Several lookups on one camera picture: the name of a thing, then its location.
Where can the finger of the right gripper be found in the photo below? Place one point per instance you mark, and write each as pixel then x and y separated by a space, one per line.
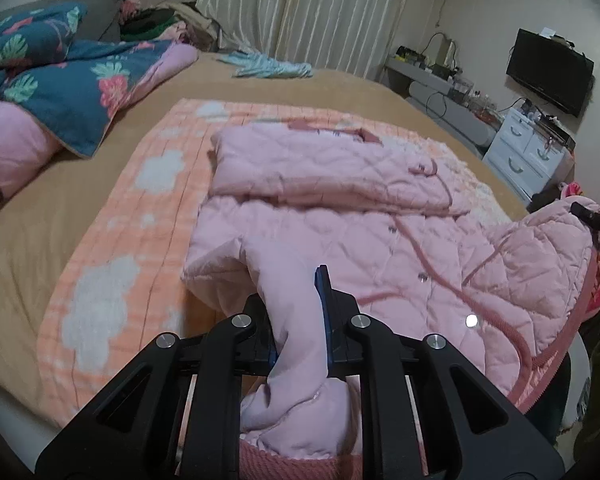
pixel 587 216

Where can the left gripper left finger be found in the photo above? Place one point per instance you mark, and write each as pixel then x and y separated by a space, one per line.
pixel 173 409

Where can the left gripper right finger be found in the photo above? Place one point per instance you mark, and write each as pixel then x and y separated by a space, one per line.
pixel 426 411

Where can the pink quilted jacket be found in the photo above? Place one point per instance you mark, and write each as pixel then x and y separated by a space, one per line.
pixel 395 231

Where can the pile of mixed clothes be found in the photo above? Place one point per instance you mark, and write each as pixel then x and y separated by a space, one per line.
pixel 177 21

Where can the white drawer cabinet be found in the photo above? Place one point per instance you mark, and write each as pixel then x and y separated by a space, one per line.
pixel 527 158

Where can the orange white checked blanket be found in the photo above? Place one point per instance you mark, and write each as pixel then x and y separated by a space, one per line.
pixel 122 285

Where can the tan bed sheet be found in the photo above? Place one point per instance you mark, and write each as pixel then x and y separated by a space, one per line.
pixel 42 224

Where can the striped beige curtain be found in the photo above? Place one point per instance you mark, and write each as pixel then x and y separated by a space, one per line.
pixel 352 36

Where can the blue floral pink quilt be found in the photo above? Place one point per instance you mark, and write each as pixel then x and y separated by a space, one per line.
pixel 71 105

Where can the light blue garment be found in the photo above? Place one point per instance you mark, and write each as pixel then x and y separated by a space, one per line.
pixel 258 65

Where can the blue floral pillow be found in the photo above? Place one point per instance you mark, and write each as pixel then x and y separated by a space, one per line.
pixel 41 36

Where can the grey pillow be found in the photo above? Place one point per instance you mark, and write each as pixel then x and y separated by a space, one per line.
pixel 101 22

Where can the black wall television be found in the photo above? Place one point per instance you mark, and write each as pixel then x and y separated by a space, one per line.
pixel 552 70

